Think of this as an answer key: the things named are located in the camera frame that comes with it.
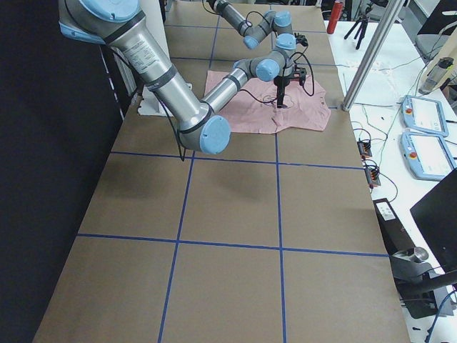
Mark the pink snoopy long-sleeve shirt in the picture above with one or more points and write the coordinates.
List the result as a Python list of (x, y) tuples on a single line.
[(254, 109)]

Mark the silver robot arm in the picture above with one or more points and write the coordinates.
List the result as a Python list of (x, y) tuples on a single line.
[(278, 23), (122, 24)]

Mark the red bottle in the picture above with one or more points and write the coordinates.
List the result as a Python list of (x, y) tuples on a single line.
[(336, 13)]

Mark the upper orange connector board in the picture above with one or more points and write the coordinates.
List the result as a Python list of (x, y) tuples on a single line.
[(364, 148)]

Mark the orange connector board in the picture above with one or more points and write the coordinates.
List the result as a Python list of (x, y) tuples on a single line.
[(364, 148), (372, 176)]

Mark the lower orange connector board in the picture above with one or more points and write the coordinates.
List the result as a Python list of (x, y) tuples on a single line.
[(372, 176)]

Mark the upper teach pendant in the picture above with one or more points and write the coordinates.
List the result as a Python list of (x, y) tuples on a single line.
[(425, 115)]

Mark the teach pendant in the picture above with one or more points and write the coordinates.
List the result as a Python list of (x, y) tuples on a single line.
[(425, 115), (427, 156)]

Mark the lower teach pendant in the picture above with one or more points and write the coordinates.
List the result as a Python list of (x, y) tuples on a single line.
[(427, 156)]

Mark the black box with label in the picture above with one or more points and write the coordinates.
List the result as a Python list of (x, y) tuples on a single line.
[(395, 236)]

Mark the black monitor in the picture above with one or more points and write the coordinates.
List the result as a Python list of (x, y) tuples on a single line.
[(435, 217)]

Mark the black camera tripod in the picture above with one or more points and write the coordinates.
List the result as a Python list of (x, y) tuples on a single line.
[(361, 25)]

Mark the aluminium frame post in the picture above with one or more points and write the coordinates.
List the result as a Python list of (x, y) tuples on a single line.
[(384, 26)]

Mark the black clamp mount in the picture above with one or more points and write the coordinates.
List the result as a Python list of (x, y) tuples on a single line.
[(422, 289)]

